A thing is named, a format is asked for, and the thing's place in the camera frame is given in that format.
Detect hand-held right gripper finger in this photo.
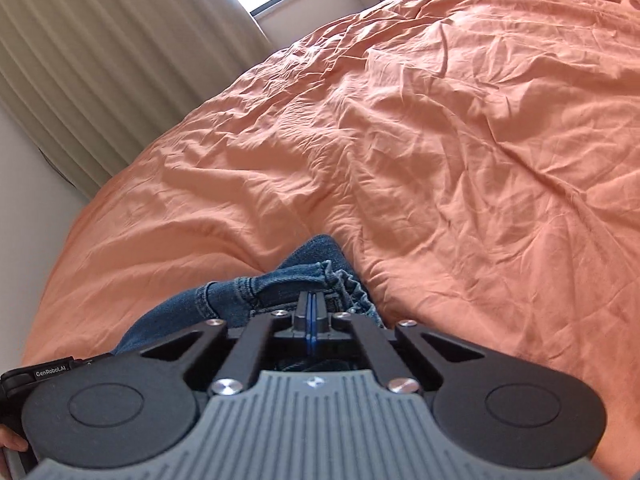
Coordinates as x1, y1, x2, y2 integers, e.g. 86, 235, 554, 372
310, 290, 487, 395
115, 290, 312, 397

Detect blue denim pants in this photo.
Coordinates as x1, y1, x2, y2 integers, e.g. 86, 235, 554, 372
114, 234, 385, 361

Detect person's left hand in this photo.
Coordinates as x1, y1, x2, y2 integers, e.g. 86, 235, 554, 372
0, 425, 30, 454

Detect orange bed sheet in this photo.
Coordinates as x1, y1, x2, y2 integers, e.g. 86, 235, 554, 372
20, 0, 640, 406

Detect beige curtain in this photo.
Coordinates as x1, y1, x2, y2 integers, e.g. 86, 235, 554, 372
0, 0, 273, 200

